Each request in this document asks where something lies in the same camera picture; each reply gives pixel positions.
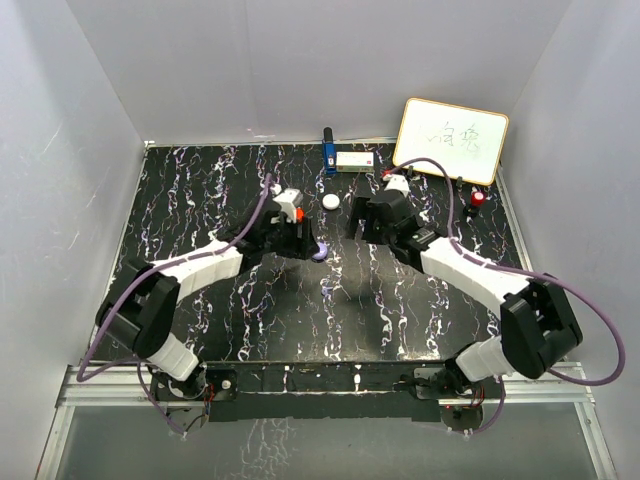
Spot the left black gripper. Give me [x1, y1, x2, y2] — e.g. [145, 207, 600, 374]
[260, 213, 318, 260]

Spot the purple earbud charging case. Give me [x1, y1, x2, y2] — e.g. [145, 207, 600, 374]
[311, 242, 328, 262]

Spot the white earbud charging case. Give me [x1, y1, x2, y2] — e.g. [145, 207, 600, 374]
[322, 194, 340, 211]

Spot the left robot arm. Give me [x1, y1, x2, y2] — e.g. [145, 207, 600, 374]
[96, 188, 327, 399]

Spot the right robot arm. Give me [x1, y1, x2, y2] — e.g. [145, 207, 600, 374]
[345, 189, 583, 397]

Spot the white green carton box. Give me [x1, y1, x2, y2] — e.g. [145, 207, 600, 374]
[336, 152, 375, 173]

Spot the blue black marker device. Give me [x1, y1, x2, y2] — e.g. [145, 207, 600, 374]
[322, 127, 337, 175]

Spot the red emergency stop button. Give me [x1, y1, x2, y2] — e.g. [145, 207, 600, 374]
[464, 191, 486, 218]

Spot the yellow framed whiteboard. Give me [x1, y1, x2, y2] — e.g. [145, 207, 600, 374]
[393, 98, 509, 186]

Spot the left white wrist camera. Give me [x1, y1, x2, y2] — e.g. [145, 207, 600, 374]
[274, 188, 303, 223]

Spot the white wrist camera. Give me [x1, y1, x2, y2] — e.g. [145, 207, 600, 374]
[382, 171, 410, 197]
[274, 188, 303, 223]

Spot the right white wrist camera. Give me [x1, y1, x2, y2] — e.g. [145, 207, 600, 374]
[382, 171, 410, 197]

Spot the black front base frame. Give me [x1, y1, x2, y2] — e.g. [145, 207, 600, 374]
[199, 357, 481, 425]

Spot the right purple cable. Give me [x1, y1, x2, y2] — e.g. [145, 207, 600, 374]
[389, 157, 627, 386]

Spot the purple cable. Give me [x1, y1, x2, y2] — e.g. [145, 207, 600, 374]
[77, 172, 279, 436]
[389, 157, 627, 386]

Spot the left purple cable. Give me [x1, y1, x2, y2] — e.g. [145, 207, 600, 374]
[77, 172, 279, 436]

